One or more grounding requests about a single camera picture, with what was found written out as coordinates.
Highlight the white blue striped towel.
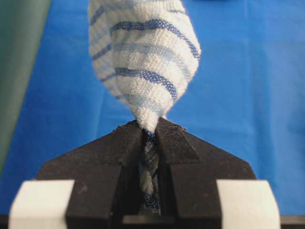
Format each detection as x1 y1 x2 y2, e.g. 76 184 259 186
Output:
88 0 201 214

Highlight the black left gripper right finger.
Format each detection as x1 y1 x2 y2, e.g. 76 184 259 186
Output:
155 118 256 229

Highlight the green backdrop sheet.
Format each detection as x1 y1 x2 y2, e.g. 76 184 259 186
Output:
0 0 51 167

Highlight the blue table cloth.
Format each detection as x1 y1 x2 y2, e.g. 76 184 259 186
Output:
0 0 305 215

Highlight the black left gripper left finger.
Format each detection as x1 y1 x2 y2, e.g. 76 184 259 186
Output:
36 121 143 229

